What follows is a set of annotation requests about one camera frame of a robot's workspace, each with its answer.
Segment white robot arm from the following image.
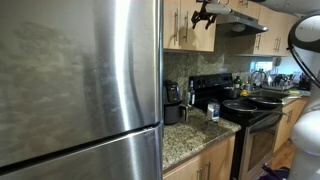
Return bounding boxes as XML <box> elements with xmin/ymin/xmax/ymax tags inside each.
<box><xmin>250</xmin><ymin>0</ymin><xmax>320</xmax><ymax>180</ymax></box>

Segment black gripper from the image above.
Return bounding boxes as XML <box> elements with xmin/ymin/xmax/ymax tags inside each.
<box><xmin>191</xmin><ymin>2</ymin><xmax>217</xmax><ymax>29</ymax></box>

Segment dish rack with dishes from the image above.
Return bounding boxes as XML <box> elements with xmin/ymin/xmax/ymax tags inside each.
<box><xmin>263</xmin><ymin>74</ymin><xmax>293</xmax><ymax>91</ymax></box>

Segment stainless range hood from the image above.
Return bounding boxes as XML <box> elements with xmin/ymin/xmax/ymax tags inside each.
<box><xmin>217</xmin><ymin>3</ymin><xmax>268</xmax><ymax>37</ymax></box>

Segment black air fryer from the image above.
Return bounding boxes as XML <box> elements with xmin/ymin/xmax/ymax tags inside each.
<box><xmin>163</xmin><ymin>80</ymin><xmax>188</xmax><ymax>125</ymax></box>

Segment far black frying pan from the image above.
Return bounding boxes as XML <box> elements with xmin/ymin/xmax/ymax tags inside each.
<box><xmin>245</xmin><ymin>95</ymin><xmax>285</xmax><ymax>110</ymax></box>

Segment black knife block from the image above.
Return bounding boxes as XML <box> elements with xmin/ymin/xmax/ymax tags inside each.
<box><xmin>298</xmin><ymin>73</ymin><xmax>311</xmax><ymax>91</ymax></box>

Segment clear glass bottle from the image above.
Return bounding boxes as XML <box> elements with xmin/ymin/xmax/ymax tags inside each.
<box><xmin>187</xmin><ymin>80</ymin><xmax>195</xmax><ymax>107</ymax></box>

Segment lower wooden counter cabinet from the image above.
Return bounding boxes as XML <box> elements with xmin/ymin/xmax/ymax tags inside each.
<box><xmin>163</xmin><ymin>136</ymin><xmax>235</xmax><ymax>180</ymax></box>

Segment stainless steel refrigerator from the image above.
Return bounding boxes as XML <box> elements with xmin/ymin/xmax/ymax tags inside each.
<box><xmin>0</xmin><ymin>0</ymin><xmax>163</xmax><ymax>180</ymax></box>

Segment black frying pan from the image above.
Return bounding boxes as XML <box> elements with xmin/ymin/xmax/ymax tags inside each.
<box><xmin>222</xmin><ymin>100</ymin><xmax>283</xmax><ymax>116</ymax></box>
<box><xmin>245</xmin><ymin>95</ymin><xmax>285</xmax><ymax>110</ymax></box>

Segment black electric stove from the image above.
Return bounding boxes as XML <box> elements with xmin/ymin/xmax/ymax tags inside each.
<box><xmin>189</xmin><ymin>73</ymin><xmax>283</xmax><ymax>180</ymax></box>

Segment cabinet door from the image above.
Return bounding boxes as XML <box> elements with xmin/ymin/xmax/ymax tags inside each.
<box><xmin>179</xmin><ymin>0</ymin><xmax>216</xmax><ymax>52</ymax></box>
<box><xmin>163</xmin><ymin>0</ymin><xmax>180</xmax><ymax>49</ymax></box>

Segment far upper wooden cabinets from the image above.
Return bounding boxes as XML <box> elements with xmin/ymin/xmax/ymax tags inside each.
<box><xmin>229</xmin><ymin>0</ymin><xmax>298</xmax><ymax>56</ymax></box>

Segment kitchen sink faucet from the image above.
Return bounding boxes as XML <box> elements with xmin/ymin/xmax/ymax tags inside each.
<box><xmin>250</xmin><ymin>69</ymin><xmax>268</xmax><ymax>88</ymax></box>

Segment green dish soap bottle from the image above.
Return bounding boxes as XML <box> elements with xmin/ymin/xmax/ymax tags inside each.
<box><xmin>233</xmin><ymin>76</ymin><xmax>242</xmax><ymax>89</ymax></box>

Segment near black frying pan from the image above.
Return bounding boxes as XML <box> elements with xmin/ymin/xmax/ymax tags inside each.
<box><xmin>222</xmin><ymin>100</ymin><xmax>283</xmax><ymax>116</ymax></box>

